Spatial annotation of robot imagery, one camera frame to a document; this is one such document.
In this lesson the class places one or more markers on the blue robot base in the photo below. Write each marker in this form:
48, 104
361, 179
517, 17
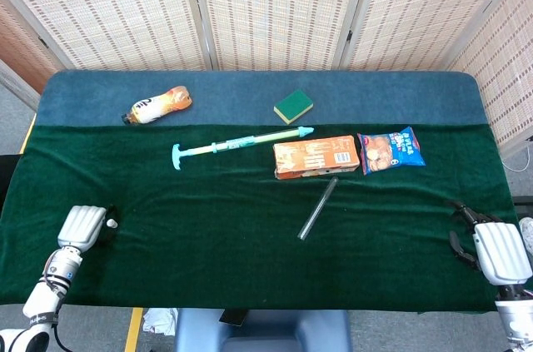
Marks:
270, 333

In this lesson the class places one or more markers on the dark green velvet cloth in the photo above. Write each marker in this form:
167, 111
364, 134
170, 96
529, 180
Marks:
229, 252

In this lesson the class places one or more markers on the white shoe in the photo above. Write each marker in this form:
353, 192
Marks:
528, 235

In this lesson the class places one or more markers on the clear glass tube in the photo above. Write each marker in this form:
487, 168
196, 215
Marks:
318, 207

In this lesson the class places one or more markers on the orange carton box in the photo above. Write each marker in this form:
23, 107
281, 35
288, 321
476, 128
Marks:
316, 156

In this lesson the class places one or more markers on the teal green syringe pump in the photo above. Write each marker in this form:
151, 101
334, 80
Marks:
233, 145

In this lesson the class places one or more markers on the orange drink bottle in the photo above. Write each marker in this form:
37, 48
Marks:
156, 107

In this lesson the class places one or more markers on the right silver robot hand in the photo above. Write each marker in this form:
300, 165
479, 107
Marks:
501, 250

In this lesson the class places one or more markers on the crumpled white paper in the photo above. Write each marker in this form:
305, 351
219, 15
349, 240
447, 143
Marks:
160, 320

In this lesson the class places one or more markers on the blue table cloth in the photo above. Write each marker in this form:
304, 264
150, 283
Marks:
233, 94

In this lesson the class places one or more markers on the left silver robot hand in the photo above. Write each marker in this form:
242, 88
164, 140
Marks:
81, 225

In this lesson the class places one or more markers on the blue cookie snack bag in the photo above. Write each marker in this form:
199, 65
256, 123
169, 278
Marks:
391, 151

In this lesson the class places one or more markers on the brownish bamboo screen panel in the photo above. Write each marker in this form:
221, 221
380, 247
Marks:
21, 50

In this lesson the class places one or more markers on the green yellow sponge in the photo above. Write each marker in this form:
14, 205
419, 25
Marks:
293, 104

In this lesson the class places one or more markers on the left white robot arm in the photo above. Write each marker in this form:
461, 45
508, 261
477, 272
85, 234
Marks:
46, 298

